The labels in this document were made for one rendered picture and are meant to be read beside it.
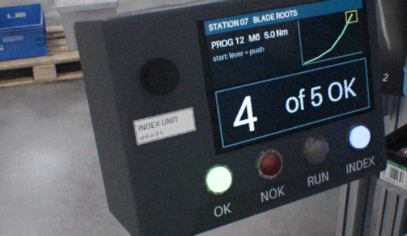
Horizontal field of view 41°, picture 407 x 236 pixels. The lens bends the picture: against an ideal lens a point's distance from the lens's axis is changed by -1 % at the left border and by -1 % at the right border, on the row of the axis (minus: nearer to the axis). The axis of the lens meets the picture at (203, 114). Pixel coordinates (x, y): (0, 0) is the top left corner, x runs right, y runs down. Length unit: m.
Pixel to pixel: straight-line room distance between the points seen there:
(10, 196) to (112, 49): 2.20
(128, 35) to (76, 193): 2.12
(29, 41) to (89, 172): 1.38
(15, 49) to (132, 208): 3.38
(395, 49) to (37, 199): 1.79
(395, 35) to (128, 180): 0.83
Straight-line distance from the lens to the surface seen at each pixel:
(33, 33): 3.76
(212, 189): 0.46
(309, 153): 0.50
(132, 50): 0.42
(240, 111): 0.46
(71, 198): 2.49
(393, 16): 1.19
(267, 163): 0.47
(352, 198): 0.68
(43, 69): 3.72
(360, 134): 0.53
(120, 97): 0.42
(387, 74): 1.14
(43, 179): 2.66
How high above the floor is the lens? 1.37
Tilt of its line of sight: 26 degrees down
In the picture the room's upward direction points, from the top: 2 degrees counter-clockwise
